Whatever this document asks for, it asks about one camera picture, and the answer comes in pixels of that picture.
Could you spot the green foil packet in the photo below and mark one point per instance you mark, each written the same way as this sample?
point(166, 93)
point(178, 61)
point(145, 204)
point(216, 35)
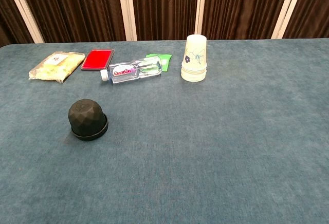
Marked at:
point(166, 60)

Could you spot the clear bag of yellow snacks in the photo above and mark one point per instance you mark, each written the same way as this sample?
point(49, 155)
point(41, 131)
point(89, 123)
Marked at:
point(56, 66)

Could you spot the black faceted dome object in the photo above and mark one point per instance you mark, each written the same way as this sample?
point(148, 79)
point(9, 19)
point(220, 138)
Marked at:
point(84, 116)

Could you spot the black round lid with pills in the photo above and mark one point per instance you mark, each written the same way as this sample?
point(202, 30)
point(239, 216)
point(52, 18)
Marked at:
point(90, 137)

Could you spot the white partition frame post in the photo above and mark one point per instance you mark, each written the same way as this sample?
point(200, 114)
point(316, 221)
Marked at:
point(127, 8)
point(288, 8)
point(200, 5)
point(24, 10)

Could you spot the stack of floral paper cups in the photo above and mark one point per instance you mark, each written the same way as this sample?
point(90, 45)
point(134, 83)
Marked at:
point(194, 59)

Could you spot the clear plastic water bottle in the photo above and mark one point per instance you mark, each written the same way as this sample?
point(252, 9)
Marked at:
point(128, 72)

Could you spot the red ink pad case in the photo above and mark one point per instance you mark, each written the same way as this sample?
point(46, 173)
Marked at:
point(96, 59)

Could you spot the blue felt table cover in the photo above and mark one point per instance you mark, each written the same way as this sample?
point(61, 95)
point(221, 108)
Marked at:
point(205, 144)

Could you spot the brown curtain panel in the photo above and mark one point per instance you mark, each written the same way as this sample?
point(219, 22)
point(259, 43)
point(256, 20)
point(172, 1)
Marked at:
point(77, 8)
point(7, 21)
point(244, 8)
point(164, 8)
point(312, 8)

